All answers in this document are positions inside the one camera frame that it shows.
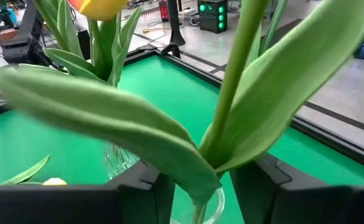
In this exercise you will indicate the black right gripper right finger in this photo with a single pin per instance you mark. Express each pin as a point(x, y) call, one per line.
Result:
point(309, 205)

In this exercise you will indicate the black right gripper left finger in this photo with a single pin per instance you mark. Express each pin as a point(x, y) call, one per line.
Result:
point(60, 205)

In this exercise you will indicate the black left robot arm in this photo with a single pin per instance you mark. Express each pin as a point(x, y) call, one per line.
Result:
point(20, 51)

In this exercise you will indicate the small glass bottle vase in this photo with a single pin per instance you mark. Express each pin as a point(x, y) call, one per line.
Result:
point(119, 158)

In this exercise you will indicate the tall clear glass carafe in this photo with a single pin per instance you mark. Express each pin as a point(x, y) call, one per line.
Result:
point(220, 199)

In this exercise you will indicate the green table mat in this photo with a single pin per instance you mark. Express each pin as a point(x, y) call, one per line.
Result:
point(169, 93)

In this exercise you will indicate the black table clamp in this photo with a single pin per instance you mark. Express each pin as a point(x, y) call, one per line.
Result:
point(170, 49)

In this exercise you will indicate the black box green lights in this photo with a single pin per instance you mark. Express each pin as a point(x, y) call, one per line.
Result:
point(212, 15)

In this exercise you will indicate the red device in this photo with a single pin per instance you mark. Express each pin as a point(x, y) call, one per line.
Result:
point(164, 9)

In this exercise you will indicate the black metal rig frame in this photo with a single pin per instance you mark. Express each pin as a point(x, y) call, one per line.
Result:
point(340, 144)

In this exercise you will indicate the black floor stand post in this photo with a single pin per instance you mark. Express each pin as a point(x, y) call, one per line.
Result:
point(175, 21)

